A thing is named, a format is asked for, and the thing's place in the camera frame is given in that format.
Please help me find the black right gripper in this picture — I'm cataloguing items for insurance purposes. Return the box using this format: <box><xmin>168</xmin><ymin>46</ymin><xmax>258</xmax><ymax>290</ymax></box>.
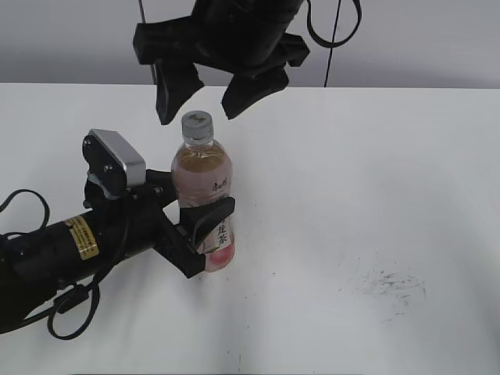
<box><xmin>133</xmin><ymin>0</ymin><xmax>309</xmax><ymax>125</ymax></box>

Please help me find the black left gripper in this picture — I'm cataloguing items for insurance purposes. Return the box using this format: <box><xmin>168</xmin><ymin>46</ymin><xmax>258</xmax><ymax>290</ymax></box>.
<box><xmin>84</xmin><ymin>169</ymin><xmax>235</xmax><ymax>278</ymax></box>

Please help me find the pink oolong tea bottle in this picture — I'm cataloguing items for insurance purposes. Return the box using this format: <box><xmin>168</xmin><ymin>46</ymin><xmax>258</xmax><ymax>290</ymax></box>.
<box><xmin>170</xmin><ymin>138</ymin><xmax>237</xmax><ymax>275</ymax></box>

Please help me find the white bottle cap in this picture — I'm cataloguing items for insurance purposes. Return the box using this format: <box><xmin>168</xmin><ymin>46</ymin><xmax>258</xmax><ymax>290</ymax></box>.
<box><xmin>181</xmin><ymin>110</ymin><xmax>214</xmax><ymax>145</ymax></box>

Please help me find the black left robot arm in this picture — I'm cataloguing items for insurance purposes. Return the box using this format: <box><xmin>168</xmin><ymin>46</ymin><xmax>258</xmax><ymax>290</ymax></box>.
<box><xmin>1</xmin><ymin>170</ymin><xmax>235</xmax><ymax>341</ymax></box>

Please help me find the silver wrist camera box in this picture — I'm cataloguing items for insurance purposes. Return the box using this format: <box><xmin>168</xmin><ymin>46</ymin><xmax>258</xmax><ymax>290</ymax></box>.
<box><xmin>82</xmin><ymin>129</ymin><xmax>146</xmax><ymax>199</ymax></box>

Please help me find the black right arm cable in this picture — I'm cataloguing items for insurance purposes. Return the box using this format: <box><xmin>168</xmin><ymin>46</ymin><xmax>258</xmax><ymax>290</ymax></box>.
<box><xmin>305</xmin><ymin>0</ymin><xmax>363</xmax><ymax>48</ymax></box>

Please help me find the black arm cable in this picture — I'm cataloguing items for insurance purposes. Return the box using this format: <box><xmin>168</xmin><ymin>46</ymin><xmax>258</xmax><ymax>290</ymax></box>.
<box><xmin>0</xmin><ymin>189</ymin><xmax>130</xmax><ymax>340</ymax></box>
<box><xmin>305</xmin><ymin>0</ymin><xmax>363</xmax><ymax>48</ymax></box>

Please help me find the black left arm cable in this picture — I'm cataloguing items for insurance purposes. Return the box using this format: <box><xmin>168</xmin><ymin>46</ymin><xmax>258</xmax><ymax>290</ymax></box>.
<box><xmin>0</xmin><ymin>189</ymin><xmax>130</xmax><ymax>340</ymax></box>

